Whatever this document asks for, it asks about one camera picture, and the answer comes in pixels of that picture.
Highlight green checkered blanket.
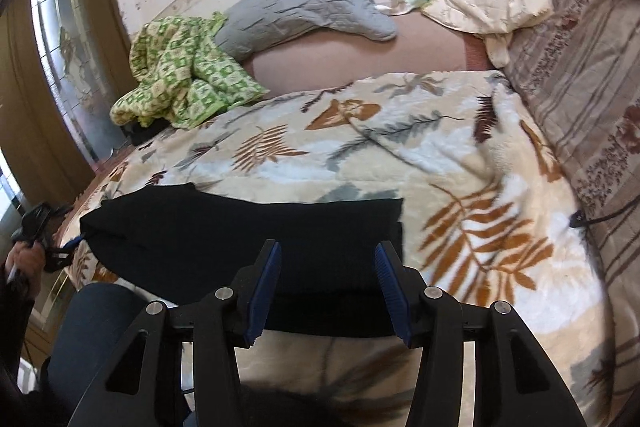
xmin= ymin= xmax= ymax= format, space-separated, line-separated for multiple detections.
xmin=110 ymin=12 xmax=271 ymax=130

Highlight small white cloth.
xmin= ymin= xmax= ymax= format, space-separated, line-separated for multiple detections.
xmin=372 ymin=0 xmax=426 ymax=16

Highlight person's left forearm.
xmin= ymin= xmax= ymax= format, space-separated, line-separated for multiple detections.
xmin=0 ymin=272 xmax=37 ymax=390

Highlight pink mattress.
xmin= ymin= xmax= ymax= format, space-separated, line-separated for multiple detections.
xmin=242 ymin=9 xmax=506 ymax=100

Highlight black cable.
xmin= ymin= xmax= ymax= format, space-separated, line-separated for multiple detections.
xmin=567 ymin=187 xmax=640 ymax=229

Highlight black pants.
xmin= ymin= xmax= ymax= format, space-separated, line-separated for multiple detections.
xmin=80 ymin=183 xmax=405 ymax=339

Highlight grey quilted pillow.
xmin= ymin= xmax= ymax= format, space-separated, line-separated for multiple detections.
xmin=214 ymin=0 xmax=398 ymax=62

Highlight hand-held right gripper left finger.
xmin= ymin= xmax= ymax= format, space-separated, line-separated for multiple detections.
xmin=67 ymin=239 xmax=282 ymax=427

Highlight person's left hand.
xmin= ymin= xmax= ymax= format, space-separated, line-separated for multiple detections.
xmin=4 ymin=241 xmax=43 ymax=282

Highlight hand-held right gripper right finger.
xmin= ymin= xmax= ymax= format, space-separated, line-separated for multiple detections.
xmin=374 ymin=241 xmax=588 ymax=427

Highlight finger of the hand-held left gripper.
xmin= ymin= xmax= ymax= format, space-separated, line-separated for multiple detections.
xmin=46 ymin=234 xmax=88 ymax=272

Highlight wooden door with glass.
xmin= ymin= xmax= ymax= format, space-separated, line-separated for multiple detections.
xmin=0 ymin=0 xmax=136 ymax=188

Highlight striped floral bed sheet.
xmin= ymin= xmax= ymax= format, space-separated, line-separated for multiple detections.
xmin=502 ymin=0 xmax=640 ymax=408

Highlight leaf print fleece blanket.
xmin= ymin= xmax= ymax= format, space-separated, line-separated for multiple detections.
xmin=50 ymin=69 xmax=626 ymax=427

